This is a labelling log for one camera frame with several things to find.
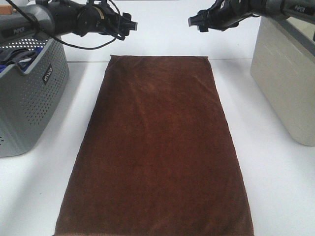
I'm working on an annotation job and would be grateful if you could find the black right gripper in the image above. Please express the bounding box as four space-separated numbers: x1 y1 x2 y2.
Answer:
188 0 252 31

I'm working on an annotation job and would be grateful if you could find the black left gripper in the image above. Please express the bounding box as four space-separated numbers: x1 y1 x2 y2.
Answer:
78 0 138 41

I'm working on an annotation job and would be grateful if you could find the brown towel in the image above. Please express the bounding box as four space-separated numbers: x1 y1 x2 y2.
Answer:
55 56 253 236

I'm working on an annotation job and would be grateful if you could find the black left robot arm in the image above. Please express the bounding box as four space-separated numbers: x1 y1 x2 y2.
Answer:
0 0 137 43

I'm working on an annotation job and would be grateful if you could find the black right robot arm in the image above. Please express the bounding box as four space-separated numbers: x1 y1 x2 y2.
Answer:
188 0 315 32

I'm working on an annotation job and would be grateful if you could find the blue cloth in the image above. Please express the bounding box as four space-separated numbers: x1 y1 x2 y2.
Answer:
0 48 41 74

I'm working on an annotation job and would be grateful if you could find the beige plastic bin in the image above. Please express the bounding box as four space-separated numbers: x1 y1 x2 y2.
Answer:
251 17 315 146

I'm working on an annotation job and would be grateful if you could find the grey perforated plastic basket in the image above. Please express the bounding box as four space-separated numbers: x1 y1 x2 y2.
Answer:
0 6 70 158

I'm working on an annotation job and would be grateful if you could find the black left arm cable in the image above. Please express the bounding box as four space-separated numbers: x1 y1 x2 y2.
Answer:
4 0 126 50

